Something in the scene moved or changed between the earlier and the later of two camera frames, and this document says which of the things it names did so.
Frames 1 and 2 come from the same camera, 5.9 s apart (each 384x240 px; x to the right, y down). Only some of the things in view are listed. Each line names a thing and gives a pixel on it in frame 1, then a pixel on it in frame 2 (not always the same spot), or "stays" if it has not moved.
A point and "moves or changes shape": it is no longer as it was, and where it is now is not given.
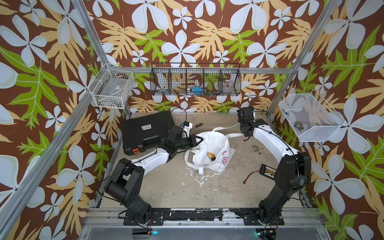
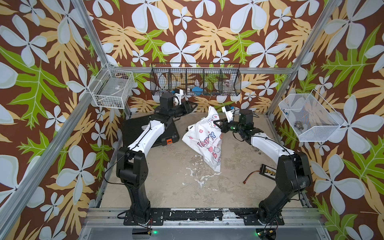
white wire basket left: [112, 88] stays
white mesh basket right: [310, 117] stays
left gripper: [192, 141] to [186, 106]
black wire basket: [193, 79] stays
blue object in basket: [197, 91] stays
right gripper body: [241, 128] to [233, 127]
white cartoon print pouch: [214, 153] moves or changes shape
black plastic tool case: [145, 131] stays
